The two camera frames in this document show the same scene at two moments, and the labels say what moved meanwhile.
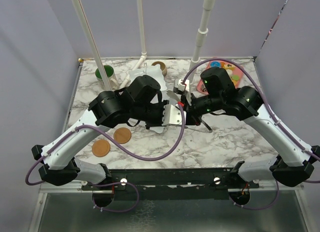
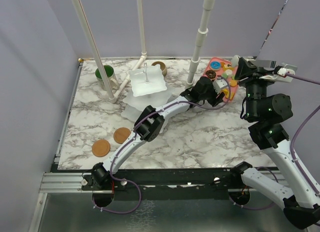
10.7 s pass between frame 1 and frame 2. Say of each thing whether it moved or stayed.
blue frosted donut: stayed
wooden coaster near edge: stayed
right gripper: moved
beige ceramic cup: stayed
